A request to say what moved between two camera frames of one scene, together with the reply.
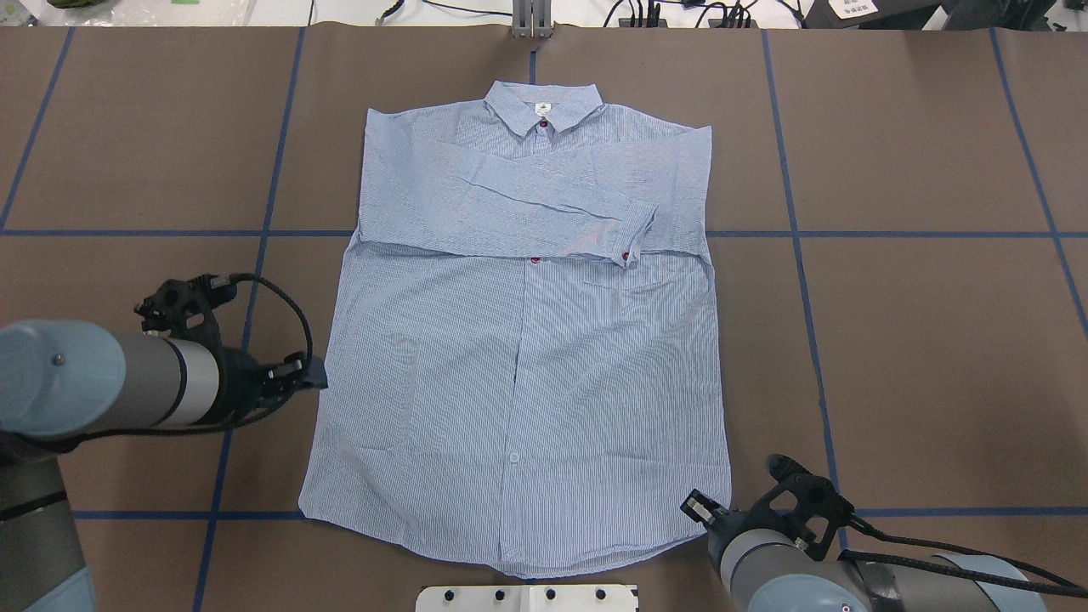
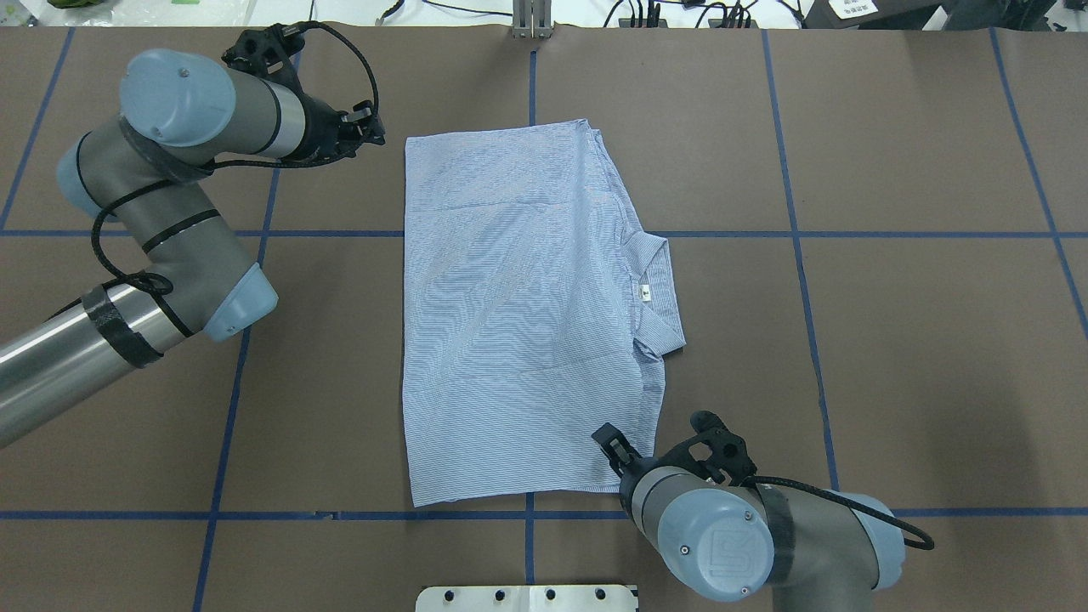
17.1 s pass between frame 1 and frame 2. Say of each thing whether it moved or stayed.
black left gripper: moved
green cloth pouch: stayed
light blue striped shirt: moved
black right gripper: moved
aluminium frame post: stayed
